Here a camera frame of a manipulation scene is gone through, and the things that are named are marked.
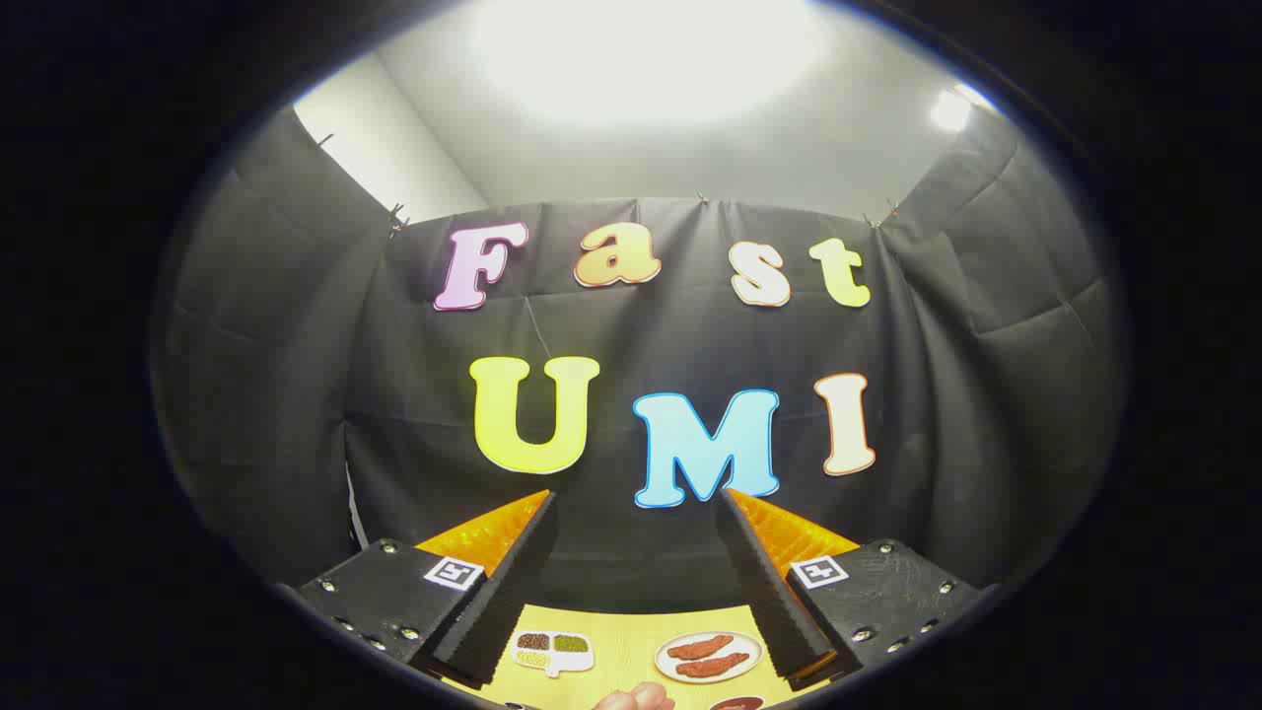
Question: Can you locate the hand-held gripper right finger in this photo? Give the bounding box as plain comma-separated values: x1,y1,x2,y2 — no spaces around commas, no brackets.
715,487,985,691

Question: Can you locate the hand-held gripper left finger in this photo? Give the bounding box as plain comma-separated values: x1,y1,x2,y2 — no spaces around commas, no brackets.
296,489,560,688

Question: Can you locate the silver bottle with green label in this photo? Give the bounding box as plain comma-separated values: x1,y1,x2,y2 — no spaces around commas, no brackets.
592,681,677,710

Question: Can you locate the white oval plate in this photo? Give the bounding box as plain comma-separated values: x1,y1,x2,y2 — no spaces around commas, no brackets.
655,631,765,684

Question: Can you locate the white divided dish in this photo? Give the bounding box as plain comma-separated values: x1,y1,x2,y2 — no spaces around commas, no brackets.
510,629,596,679

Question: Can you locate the brown sausage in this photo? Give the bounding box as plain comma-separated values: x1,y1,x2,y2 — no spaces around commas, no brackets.
676,652,752,679
667,634,736,662

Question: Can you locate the wooden table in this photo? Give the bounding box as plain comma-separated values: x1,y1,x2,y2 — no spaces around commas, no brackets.
444,603,805,710

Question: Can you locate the ceiling lamp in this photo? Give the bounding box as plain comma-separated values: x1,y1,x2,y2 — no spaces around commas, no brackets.
929,87,987,134

